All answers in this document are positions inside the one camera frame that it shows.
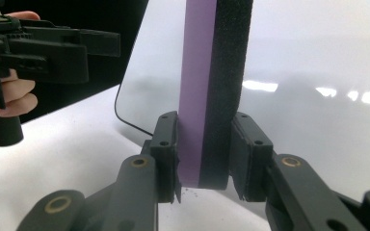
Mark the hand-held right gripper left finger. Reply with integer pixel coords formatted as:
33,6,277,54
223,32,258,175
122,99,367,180
101,110,183,231

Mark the purple and black whiteboard eraser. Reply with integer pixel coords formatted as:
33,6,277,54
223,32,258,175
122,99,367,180
176,0,254,191

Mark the white whiteboard with red scribble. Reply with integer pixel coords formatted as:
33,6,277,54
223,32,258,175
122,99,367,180
114,0,370,206

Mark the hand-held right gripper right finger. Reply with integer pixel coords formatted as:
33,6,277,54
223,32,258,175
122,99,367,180
228,111,369,231

